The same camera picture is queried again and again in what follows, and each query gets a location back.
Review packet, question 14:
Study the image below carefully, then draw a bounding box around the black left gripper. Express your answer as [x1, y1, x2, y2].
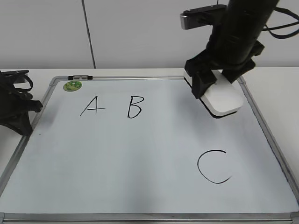
[0, 70, 43, 136]

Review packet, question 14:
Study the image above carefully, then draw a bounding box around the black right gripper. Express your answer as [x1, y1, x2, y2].
[185, 25, 264, 98]

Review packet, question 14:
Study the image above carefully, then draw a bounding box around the white whiteboard eraser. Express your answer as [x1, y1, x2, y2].
[197, 70, 244, 119]

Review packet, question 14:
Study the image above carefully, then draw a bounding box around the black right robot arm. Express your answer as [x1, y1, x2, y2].
[180, 0, 278, 98]

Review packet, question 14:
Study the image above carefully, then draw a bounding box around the green round magnet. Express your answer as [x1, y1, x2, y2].
[63, 81, 82, 92]

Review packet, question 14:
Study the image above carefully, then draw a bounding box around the black board hanger clip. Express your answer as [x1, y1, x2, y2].
[68, 75, 93, 80]

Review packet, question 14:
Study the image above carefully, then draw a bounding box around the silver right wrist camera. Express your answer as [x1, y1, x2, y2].
[180, 4, 227, 30]

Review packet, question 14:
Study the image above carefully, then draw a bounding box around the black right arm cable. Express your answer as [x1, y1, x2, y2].
[263, 7, 299, 40]

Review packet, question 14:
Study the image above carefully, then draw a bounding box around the white whiteboard with grey frame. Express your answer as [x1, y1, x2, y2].
[0, 76, 299, 224]

